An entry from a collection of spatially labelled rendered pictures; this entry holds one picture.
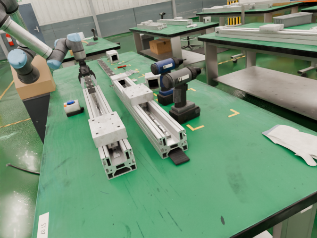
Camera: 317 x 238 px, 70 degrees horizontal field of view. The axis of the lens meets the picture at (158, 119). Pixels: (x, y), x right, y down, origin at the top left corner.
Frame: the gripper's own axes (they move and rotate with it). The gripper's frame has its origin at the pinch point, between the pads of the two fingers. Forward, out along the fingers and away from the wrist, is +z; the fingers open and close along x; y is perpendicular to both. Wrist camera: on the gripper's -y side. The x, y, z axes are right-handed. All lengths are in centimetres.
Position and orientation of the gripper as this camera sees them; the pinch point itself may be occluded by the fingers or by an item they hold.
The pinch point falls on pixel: (90, 87)
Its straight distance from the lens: 164.7
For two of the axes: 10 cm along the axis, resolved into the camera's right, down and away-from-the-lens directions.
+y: -3.5, -3.8, 8.6
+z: 1.7, 8.8, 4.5
